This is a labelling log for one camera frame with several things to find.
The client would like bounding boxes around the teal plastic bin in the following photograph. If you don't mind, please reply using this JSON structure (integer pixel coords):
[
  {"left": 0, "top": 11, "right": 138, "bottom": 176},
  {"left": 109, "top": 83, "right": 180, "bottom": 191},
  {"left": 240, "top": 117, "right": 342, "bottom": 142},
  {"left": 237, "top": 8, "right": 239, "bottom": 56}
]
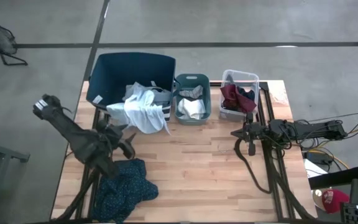
[{"left": 174, "top": 73, "right": 213, "bottom": 126}]

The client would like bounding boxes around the black desk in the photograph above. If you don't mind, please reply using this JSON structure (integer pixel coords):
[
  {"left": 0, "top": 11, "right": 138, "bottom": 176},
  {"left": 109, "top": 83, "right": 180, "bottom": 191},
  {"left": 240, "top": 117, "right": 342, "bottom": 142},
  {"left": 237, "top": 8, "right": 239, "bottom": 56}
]
[{"left": 308, "top": 164, "right": 358, "bottom": 191}]

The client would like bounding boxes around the grey striped sock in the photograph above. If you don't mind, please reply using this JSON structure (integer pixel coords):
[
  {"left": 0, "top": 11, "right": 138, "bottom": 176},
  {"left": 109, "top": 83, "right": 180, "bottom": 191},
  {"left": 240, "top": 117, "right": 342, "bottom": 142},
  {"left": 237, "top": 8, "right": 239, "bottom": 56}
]
[{"left": 178, "top": 85, "right": 204, "bottom": 99}]

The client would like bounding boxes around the navy dotted cloth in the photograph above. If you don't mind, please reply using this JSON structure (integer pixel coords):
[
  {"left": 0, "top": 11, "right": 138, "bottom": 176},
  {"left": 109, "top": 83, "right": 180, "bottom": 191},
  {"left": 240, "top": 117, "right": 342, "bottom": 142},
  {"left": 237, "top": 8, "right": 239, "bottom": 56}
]
[{"left": 91, "top": 158, "right": 160, "bottom": 224}]

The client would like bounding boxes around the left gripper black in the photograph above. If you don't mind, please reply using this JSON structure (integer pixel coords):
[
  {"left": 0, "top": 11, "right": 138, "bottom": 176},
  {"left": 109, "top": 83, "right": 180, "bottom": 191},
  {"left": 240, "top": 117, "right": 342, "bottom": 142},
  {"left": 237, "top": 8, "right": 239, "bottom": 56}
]
[{"left": 99, "top": 123, "right": 137, "bottom": 154}]

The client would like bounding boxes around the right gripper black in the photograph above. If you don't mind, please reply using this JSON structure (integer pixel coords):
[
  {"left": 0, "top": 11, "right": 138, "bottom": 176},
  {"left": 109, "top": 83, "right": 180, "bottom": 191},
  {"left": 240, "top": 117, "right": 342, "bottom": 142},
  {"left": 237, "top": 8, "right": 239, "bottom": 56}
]
[{"left": 230, "top": 121, "right": 262, "bottom": 143}]

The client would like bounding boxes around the black power adapter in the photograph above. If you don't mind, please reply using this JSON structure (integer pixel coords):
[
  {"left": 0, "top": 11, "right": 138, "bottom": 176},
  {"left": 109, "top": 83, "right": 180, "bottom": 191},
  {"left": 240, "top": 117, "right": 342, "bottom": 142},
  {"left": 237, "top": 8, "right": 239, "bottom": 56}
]
[{"left": 304, "top": 151, "right": 334, "bottom": 166}]

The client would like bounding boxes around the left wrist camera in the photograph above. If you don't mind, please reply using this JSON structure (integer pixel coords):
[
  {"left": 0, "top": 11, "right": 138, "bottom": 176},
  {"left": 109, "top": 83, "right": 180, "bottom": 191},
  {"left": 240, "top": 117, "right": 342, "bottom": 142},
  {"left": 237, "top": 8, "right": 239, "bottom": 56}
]
[{"left": 121, "top": 143, "right": 137, "bottom": 161}]

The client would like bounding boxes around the grey cable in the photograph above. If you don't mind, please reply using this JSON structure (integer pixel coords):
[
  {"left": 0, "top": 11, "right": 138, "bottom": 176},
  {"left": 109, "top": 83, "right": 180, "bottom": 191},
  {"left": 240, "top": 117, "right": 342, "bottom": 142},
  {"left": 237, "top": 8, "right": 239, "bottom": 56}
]
[{"left": 309, "top": 110, "right": 358, "bottom": 123}]

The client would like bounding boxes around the clear plastic box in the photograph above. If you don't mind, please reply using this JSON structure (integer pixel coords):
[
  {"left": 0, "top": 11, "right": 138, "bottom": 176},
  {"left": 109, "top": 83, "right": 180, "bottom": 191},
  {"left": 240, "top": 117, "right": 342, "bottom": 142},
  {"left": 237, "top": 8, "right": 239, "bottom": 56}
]
[{"left": 218, "top": 69, "right": 261, "bottom": 123}]

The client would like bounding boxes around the light blue shirt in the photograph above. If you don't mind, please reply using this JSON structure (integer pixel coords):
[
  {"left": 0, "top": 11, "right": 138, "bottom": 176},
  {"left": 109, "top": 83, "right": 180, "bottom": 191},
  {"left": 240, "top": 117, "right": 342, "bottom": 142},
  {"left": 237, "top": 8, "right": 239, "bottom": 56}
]
[{"left": 106, "top": 81, "right": 172, "bottom": 136}]

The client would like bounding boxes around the navy white striped fabric basket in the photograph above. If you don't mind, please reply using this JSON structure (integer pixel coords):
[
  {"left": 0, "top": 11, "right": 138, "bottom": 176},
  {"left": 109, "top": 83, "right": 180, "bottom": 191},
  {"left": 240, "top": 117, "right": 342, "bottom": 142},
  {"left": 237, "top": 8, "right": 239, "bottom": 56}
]
[{"left": 85, "top": 52, "right": 181, "bottom": 123}]

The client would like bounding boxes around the white sock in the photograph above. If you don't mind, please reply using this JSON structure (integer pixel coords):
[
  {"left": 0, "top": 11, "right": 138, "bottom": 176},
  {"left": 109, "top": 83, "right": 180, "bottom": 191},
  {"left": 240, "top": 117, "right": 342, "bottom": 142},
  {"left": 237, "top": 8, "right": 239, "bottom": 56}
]
[
  {"left": 177, "top": 98, "right": 197, "bottom": 121},
  {"left": 191, "top": 98, "right": 207, "bottom": 120}
]

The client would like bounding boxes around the black strap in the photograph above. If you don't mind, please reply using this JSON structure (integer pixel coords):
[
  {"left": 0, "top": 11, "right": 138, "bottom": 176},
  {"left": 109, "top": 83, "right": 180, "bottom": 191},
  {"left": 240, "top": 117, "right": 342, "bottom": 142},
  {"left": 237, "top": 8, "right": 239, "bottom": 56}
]
[{"left": 234, "top": 138, "right": 273, "bottom": 195}]

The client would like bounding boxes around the white paper sheet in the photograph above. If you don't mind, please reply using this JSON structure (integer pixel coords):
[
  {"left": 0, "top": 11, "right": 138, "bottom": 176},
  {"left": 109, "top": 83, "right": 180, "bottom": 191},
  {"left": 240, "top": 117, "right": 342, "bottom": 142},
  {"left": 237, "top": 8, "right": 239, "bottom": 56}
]
[{"left": 303, "top": 158, "right": 329, "bottom": 179}]

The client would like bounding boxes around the black aluminium frame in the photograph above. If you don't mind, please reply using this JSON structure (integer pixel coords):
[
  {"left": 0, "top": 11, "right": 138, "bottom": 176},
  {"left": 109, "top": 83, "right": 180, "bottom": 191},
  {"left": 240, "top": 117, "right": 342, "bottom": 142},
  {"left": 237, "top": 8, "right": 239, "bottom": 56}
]
[
  {"left": 53, "top": 108, "right": 111, "bottom": 222},
  {"left": 254, "top": 80, "right": 317, "bottom": 223}
]

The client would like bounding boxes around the red cap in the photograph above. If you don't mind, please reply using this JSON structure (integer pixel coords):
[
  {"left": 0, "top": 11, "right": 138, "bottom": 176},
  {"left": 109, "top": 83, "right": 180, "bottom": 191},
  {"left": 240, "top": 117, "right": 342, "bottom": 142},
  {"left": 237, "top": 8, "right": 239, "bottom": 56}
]
[{"left": 321, "top": 189, "right": 351, "bottom": 215}]

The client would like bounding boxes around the maroon cap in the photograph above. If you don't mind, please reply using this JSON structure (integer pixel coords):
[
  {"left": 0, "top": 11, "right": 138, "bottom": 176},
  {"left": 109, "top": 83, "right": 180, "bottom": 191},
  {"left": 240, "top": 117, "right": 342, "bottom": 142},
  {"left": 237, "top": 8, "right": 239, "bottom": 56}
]
[{"left": 219, "top": 83, "right": 258, "bottom": 115}]

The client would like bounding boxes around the yellow cable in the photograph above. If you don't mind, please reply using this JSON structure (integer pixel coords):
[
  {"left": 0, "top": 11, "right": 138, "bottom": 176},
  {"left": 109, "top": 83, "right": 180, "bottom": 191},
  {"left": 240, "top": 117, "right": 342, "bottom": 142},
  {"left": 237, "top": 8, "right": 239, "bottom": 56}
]
[{"left": 306, "top": 123, "right": 358, "bottom": 170}]

